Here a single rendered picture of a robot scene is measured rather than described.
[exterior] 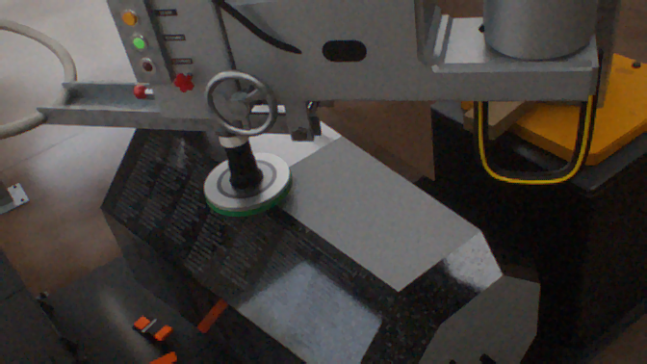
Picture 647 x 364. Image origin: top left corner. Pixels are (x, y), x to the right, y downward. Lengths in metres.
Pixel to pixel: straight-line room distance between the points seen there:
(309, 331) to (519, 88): 0.69
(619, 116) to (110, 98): 1.35
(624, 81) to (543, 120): 0.31
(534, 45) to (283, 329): 0.83
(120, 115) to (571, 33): 0.96
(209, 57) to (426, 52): 0.41
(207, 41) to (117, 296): 1.70
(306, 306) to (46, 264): 1.84
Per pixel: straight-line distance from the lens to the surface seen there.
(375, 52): 1.20
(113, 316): 2.74
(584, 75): 1.21
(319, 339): 1.47
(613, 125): 1.94
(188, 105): 1.39
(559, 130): 1.91
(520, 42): 1.18
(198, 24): 1.27
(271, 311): 1.57
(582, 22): 1.20
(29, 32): 1.96
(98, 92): 1.71
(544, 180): 1.44
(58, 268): 3.10
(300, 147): 1.77
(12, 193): 3.70
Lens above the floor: 1.88
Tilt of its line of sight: 38 degrees down
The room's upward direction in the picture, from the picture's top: 11 degrees counter-clockwise
